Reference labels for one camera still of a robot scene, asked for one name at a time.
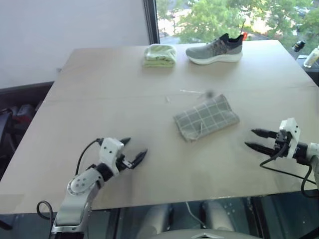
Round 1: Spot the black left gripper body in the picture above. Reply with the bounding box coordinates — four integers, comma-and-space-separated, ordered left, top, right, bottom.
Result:
115, 153, 135, 173

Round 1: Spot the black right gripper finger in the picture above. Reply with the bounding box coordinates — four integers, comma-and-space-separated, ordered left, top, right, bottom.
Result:
250, 127, 278, 139
244, 141, 276, 157

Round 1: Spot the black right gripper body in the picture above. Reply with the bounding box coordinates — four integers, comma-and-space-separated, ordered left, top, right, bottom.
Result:
273, 129, 292, 158

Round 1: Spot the grey checked cloth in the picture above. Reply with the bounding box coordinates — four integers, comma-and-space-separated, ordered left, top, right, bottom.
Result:
173, 91, 241, 143

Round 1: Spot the dark side table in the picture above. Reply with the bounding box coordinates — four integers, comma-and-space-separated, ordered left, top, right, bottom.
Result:
295, 53, 319, 88

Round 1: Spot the white plastic bottle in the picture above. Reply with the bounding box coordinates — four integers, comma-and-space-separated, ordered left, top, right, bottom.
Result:
303, 46, 319, 69

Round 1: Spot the folded light green towel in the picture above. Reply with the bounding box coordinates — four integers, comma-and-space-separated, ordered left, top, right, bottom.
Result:
142, 44, 177, 68

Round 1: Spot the small black device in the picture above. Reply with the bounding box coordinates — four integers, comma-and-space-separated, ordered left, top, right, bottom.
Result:
292, 39, 307, 53

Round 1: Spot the grey knit sneaker white sole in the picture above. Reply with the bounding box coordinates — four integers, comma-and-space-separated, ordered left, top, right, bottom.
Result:
185, 31, 248, 66

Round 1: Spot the grey robot torso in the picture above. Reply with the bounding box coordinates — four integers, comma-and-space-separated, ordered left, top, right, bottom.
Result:
151, 229, 253, 239

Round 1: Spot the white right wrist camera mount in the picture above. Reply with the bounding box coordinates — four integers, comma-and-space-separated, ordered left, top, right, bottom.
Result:
279, 118, 300, 159

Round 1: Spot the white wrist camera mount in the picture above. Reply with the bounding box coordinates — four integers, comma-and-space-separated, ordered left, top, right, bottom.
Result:
99, 137, 125, 176
279, 118, 300, 159

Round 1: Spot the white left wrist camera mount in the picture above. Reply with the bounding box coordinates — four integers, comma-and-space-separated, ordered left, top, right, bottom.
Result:
99, 137, 125, 176

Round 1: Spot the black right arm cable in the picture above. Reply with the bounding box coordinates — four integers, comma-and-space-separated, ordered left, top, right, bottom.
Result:
260, 143, 319, 199

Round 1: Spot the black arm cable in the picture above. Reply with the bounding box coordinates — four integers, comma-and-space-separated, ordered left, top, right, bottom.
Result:
36, 137, 104, 222
260, 143, 319, 199

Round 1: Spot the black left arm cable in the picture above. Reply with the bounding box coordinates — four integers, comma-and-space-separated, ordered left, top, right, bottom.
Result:
36, 137, 104, 222

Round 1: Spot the thin white cable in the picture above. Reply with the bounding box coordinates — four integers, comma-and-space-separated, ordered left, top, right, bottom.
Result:
185, 201, 208, 229

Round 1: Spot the black window frame post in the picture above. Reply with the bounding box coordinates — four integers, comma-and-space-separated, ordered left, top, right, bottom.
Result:
143, 0, 160, 46

